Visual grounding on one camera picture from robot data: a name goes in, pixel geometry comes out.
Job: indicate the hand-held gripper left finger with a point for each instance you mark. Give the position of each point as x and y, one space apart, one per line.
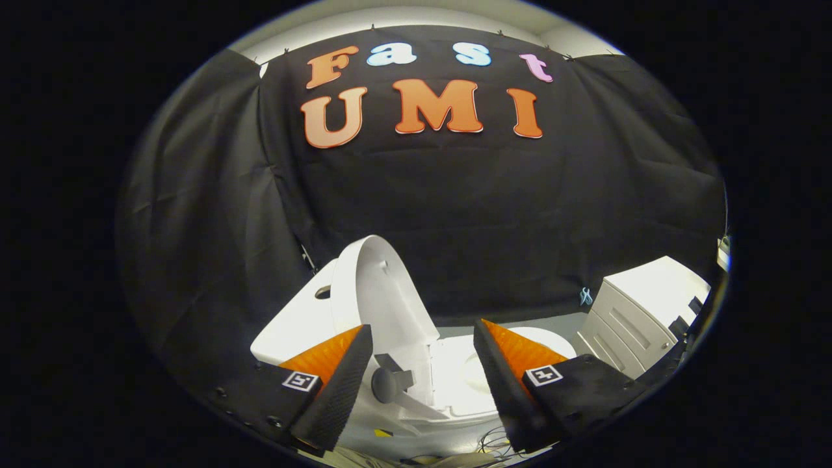
341 390

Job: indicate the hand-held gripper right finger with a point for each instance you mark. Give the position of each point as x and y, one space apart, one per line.
504 390

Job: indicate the small blue clip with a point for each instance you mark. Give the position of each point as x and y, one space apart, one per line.
586 296

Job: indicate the white drawer cabinet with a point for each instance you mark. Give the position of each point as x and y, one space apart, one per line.
643 286

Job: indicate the black backdrop cloth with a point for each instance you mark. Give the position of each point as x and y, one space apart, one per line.
455 214

